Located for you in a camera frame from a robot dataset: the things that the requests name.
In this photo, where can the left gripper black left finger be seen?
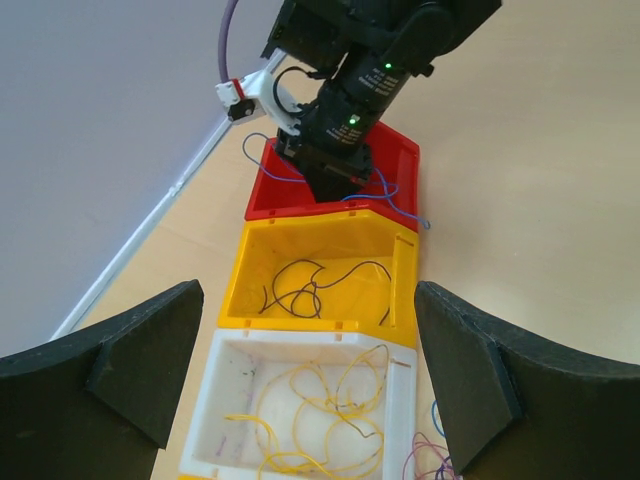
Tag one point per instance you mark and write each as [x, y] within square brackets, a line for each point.
[100, 403]

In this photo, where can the aluminium back rail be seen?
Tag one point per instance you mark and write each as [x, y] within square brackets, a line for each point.
[134, 153]

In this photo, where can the yellow plastic bin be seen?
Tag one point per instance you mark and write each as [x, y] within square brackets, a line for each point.
[348, 272]
[193, 477]

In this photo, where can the near yellow plastic bin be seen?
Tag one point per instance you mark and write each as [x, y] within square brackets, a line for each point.
[193, 477]

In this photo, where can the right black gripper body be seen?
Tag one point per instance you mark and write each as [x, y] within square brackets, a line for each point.
[330, 150]

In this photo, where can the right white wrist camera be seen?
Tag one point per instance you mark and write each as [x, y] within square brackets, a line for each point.
[255, 95]

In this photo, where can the white plastic bin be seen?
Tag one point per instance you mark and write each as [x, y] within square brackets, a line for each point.
[300, 405]

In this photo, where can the far yellow plastic bin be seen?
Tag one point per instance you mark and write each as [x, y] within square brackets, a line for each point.
[348, 272]

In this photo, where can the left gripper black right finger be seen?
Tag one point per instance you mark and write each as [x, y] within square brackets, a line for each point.
[515, 405]

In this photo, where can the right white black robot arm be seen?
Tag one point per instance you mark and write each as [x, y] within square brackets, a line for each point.
[363, 52]

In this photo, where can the red plastic bin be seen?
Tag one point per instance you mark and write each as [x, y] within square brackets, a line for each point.
[280, 191]

